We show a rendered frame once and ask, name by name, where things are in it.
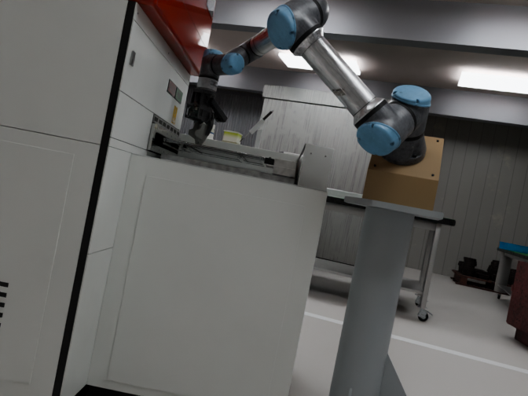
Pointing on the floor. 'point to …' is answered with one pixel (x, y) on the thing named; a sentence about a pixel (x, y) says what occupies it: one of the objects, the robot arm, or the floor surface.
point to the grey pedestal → (375, 300)
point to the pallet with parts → (467, 270)
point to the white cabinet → (205, 284)
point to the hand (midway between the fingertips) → (199, 144)
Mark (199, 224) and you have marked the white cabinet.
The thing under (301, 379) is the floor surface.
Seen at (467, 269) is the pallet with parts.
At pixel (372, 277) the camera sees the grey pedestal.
